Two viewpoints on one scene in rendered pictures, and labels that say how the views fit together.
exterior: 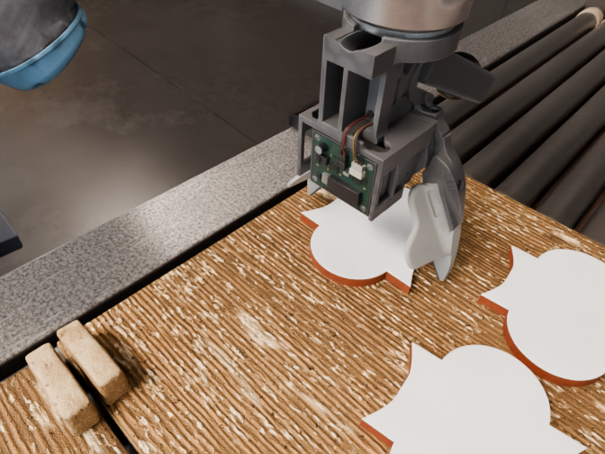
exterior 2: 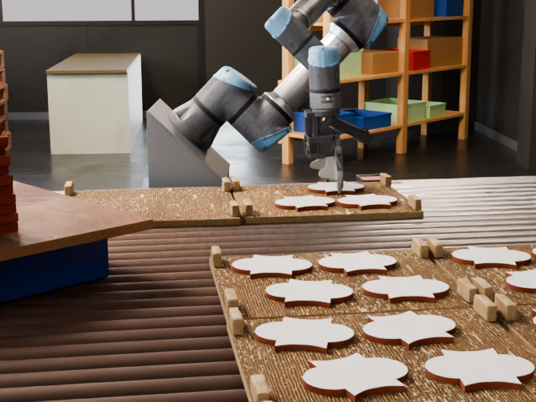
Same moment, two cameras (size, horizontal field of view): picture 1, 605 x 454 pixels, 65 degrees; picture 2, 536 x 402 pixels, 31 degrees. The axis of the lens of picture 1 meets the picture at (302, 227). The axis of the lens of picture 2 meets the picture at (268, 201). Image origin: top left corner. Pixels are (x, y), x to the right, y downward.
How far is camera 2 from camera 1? 2.21 m
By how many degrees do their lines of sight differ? 48
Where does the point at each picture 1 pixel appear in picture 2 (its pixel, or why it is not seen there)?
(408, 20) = (314, 106)
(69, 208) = not seen: hidden behind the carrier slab
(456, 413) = (305, 199)
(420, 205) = (329, 161)
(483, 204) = (387, 192)
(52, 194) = not seen: hidden behind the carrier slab
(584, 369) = (348, 202)
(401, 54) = (315, 114)
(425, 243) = (327, 172)
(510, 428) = (314, 202)
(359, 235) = (327, 186)
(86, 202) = not seen: hidden behind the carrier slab
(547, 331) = (351, 199)
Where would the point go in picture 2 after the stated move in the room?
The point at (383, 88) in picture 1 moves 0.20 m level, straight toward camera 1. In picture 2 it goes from (313, 122) to (248, 129)
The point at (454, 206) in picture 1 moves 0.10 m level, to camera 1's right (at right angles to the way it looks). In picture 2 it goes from (338, 163) to (372, 168)
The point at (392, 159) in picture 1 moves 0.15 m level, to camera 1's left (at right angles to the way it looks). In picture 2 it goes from (313, 139) to (266, 133)
